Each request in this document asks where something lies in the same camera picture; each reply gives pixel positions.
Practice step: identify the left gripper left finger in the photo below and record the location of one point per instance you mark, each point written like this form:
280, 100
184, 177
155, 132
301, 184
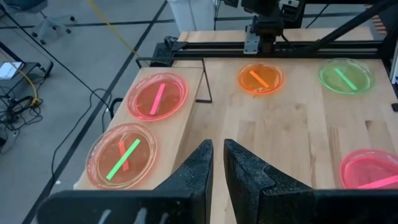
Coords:
140, 207

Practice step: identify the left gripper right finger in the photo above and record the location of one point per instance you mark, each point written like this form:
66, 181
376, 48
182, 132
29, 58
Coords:
295, 207

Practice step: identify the green translucent plastic plate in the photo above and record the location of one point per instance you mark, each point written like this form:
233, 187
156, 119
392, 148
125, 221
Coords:
122, 159
345, 77

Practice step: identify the pink translucent plastic plate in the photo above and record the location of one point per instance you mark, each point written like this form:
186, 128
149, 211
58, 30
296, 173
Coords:
367, 171
157, 98
102, 161

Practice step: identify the orange translucent plastic plate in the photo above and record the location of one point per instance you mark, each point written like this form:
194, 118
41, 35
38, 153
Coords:
260, 79

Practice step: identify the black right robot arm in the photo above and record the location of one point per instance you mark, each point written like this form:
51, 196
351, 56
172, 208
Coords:
267, 18

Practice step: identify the black low stand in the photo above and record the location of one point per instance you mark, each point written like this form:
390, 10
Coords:
34, 67

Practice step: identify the white tablet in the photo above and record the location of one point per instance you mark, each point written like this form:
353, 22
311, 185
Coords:
9, 70

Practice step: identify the office chair with wheeled base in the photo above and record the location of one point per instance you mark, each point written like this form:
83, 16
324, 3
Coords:
46, 23

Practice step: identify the black aluminium table frame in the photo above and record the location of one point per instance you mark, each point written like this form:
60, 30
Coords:
311, 49

